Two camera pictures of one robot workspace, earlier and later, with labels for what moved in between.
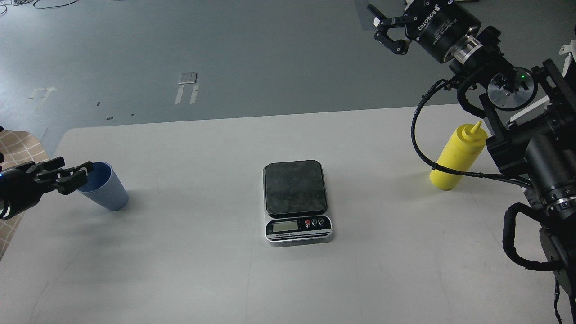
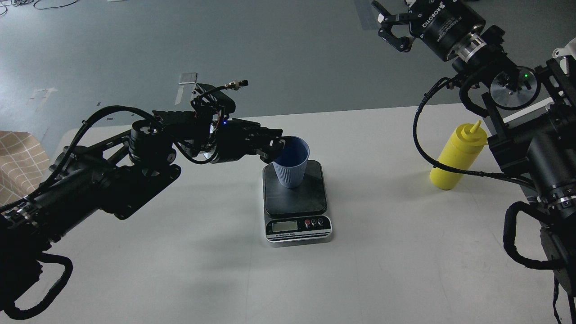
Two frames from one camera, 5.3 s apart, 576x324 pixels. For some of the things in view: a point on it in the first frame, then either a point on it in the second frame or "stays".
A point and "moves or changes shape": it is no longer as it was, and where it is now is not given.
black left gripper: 20,191 to 235,138
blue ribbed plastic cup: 104,186 moves or changes shape
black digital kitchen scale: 295,203 stays
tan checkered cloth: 18,147 stays
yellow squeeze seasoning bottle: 462,150 stays
